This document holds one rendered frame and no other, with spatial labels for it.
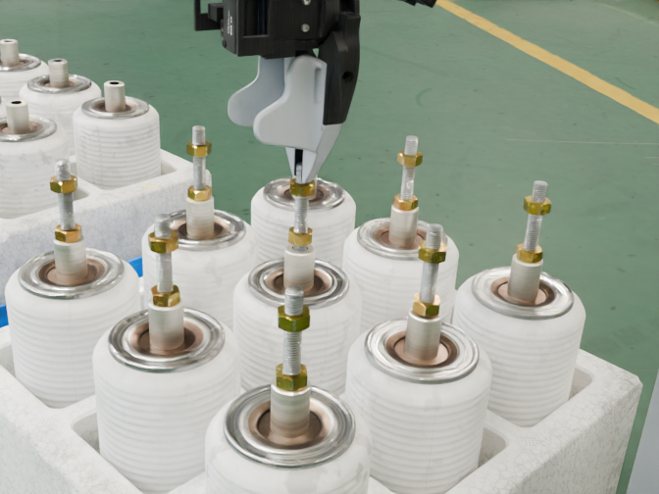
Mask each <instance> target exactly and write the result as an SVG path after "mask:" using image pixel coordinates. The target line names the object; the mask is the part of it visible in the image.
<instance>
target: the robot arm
mask: <svg viewBox="0 0 659 494"><path fill-rule="evenodd" d="M193 10H194V30H195V31H201V30H215V29H220V30H221V36H222V37H223V38H224V40H223V47H224V48H225V49H226V50H228V51H230V53H232V54H234V55H236V56H237V57H242V56H254V55H259V61H258V73H257V76H256V78H255V80H254V81H253V82H251V83H250V84H248V85H247V86H245V87H243V88H242V89H240V90H239V91H237V92H235V93H234V94H233V95H232V96H231V97H230V98H229V100H228V115H229V117H230V119H231V120H232V121H233V122H234V123H235V124H238V125H243V126H249V127H253V130H254V135H255V137H256V139H257V140H258V141H259V142H261V143H263V144H267V145H274V146H280V147H285V149H286V154H287V158H288V161H289V165H290V169H291V172H292V174H293V175H295V176H296V165H297V164H298V163H300V162H302V173H301V180H302V182H303V183H306V182H311V181H312V180H313V179H314V178H315V176H316V174H317V173H318V171H319V170H320V168H321V166H322V164H323V163H324V161H325V159H326V158H327V156H328V154H329V152H330V150H331V148H332V146H333V144H334V142H335V140H336V138H337V136H338V134H339V132H340V129H341V126H342V124H343V123H344V122H345V121H346V118H347V115H348V111H349V108H350V104H351V101H352V98H353V94H354V91H355V87H356V83H357V79H358V73H359V65H360V39H359V28H360V21H361V16H360V1H359V0H222V2H220V3H208V12H205V13H201V8H200V0H193ZM316 48H318V49H319V53H318V58H317V57H316V55H315V53H314V51H313V49H316Z"/></svg>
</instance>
